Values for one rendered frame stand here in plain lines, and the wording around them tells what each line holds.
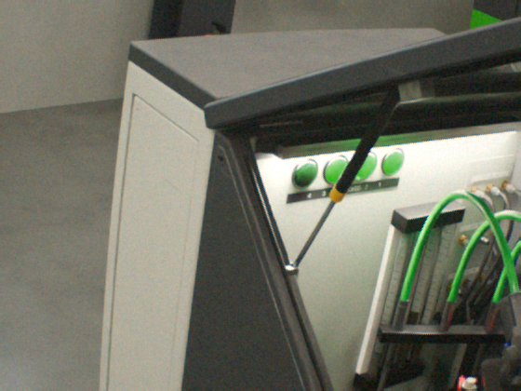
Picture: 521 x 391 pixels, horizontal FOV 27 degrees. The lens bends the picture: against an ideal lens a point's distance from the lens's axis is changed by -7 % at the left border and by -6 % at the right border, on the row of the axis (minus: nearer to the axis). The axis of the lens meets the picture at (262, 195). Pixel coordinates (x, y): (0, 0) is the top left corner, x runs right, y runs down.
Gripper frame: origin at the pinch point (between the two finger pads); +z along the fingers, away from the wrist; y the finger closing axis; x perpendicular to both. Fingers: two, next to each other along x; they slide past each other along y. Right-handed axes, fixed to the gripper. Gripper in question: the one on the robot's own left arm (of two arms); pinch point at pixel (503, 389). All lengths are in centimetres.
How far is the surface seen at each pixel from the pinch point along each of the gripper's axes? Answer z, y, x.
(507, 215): 7.8, -6.2, -30.5
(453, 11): 452, -119, -331
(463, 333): 30.8, -1.1, -17.3
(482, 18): 328, -102, -253
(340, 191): -20.0, 24.2, -25.8
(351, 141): 1.1, 19.2, -42.0
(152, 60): 1, 49, -59
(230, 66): 2, 36, -57
